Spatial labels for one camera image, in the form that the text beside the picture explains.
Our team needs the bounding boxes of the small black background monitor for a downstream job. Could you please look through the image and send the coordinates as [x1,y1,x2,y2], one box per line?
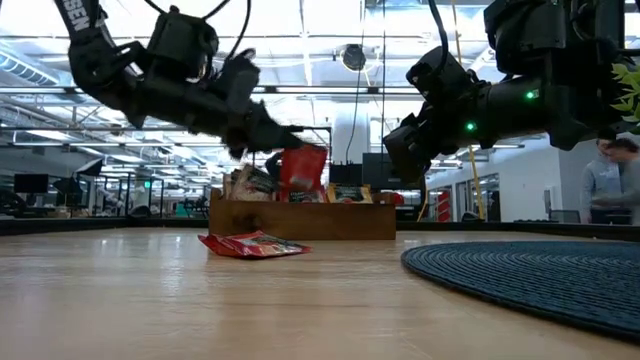
[13,173,50,195]

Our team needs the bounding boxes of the large black monitor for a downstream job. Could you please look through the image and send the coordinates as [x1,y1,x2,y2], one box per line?
[361,152,427,192]

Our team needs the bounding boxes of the wooden three-compartment tea box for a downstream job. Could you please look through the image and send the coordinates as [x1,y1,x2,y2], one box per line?
[208,187,398,242]

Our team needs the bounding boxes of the round dark blue placemat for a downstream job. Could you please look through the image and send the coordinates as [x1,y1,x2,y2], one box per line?
[401,241,640,346]

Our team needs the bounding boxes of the beige tea packet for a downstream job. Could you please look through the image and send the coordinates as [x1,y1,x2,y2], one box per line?
[223,164,277,203]

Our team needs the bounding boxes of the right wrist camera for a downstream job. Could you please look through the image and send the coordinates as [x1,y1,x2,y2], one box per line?
[405,45,477,104]

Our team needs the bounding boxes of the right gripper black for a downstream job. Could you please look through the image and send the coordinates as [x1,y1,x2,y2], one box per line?
[382,77,554,185]

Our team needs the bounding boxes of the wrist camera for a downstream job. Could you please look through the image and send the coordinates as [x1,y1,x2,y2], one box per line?
[405,45,477,104]
[214,48,262,115]

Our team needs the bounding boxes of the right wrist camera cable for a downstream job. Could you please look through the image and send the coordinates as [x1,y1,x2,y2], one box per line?
[427,0,451,69]

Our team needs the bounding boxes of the black ceiling cable reel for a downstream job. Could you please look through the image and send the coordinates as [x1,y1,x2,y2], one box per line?
[341,43,369,72]

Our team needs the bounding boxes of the orange tea packet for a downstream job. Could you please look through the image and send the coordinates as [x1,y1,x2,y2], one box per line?
[326,183,375,205]

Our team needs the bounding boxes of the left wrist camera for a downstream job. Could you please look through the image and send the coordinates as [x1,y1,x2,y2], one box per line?
[214,48,262,115]

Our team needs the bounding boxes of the white building column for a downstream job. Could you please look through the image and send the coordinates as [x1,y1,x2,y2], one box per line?
[332,107,371,165]

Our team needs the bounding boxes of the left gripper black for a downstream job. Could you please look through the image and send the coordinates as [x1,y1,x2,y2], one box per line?
[132,74,307,160]

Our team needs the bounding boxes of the small green artificial plant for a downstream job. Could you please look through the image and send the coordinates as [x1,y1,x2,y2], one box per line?
[609,62,640,136]

